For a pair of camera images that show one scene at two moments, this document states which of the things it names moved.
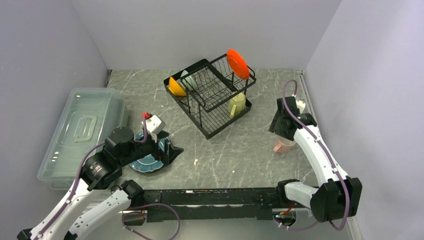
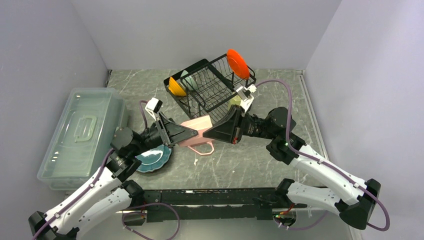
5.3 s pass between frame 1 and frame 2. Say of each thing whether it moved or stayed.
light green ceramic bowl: stayed
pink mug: moved
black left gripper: moved
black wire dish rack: stayed
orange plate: stayed
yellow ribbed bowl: stayed
